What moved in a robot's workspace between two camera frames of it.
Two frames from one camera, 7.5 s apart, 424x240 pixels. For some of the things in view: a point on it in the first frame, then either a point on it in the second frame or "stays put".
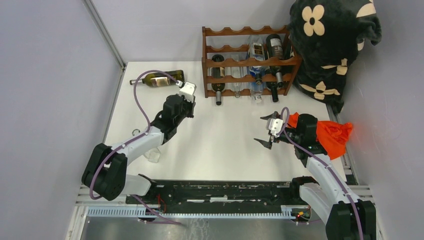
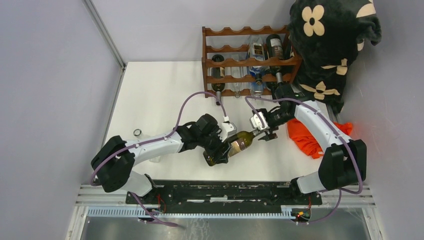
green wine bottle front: (218, 72) stays put
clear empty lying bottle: (153, 156) stays put
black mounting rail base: (222, 194) stays put
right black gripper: (264, 143) to (268, 137)
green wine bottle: (274, 48) stays put
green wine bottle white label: (273, 87) to (278, 71)
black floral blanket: (325, 36) stays put
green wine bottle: (161, 80) to (238, 142)
